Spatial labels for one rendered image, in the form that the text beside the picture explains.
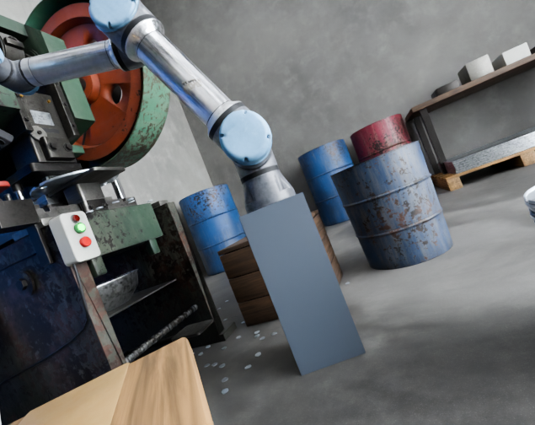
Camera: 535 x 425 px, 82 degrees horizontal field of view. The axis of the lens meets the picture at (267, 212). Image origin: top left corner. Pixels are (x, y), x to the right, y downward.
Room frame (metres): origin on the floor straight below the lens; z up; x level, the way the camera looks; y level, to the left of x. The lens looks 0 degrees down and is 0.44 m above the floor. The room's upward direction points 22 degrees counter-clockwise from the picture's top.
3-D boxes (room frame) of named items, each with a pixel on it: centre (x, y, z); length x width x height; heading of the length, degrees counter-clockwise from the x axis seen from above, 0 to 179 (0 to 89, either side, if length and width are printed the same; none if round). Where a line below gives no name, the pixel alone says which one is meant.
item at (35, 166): (1.18, 0.73, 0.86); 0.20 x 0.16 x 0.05; 159
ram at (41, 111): (1.16, 0.69, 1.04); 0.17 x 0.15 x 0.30; 69
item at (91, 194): (1.11, 0.57, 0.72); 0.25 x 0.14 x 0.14; 69
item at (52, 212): (1.18, 0.73, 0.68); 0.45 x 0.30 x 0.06; 159
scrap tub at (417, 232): (1.45, -0.56, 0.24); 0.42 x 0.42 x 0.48
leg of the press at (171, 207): (1.48, 0.76, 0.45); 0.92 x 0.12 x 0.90; 69
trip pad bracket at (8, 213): (0.80, 0.63, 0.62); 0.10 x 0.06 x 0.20; 159
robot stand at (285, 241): (0.89, -0.02, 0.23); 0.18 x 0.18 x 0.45; 87
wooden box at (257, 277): (1.43, 0.01, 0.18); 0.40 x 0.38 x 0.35; 69
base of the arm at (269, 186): (0.89, -0.02, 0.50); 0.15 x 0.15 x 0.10
